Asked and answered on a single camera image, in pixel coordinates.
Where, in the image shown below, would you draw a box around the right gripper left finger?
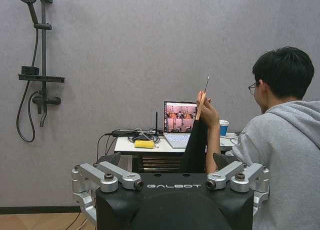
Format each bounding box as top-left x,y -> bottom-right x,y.
71,152 -> 145,225

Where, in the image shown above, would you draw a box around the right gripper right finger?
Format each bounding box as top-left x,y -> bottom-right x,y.
204,152 -> 271,225

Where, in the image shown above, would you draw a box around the black garment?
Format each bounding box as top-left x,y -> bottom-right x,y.
180,119 -> 210,174

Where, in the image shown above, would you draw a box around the wooden clothes hanger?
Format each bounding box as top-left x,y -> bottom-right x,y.
194,74 -> 211,121

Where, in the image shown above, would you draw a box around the white and blue paper cup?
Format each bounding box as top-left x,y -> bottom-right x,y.
218,119 -> 230,137

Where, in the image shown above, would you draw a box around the person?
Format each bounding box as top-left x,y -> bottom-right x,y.
224,46 -> 320,230

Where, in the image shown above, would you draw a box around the yellow sponge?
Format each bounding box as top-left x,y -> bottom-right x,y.
134,140 -> 157,149

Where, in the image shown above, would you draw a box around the dark drawer unit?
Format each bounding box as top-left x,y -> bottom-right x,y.
130,154 -> 184,174

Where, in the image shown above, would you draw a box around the white table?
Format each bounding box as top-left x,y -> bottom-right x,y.
113,132 -> 241,156

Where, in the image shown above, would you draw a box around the dark baseboard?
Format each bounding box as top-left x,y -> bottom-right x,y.
0,205 -> 81,214

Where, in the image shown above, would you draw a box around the open laptop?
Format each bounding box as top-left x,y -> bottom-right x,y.
163,100 -> 200,149

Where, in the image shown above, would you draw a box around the person's glasses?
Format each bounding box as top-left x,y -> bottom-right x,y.
247,81 -> 261,95

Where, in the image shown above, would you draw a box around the black shower mixer valve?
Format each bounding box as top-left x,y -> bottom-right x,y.
31,89 -> 62,115

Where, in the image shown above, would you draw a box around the black shower shelf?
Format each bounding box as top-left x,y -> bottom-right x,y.
17,74 -> 66,83

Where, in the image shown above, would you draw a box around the small black box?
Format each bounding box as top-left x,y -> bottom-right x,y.
20,65 -> 40,76

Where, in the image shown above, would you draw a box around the black cable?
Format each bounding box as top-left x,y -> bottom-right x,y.
95,133 -> 114,163

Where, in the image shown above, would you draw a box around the thin floor cable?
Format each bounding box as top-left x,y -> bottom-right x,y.
65,210 -> 89,230

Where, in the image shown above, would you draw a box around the black shower rail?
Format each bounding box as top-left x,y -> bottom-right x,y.
37,0 -> 54,128

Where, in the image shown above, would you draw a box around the black shower hose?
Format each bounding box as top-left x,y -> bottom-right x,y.
15,27 -> 41,143

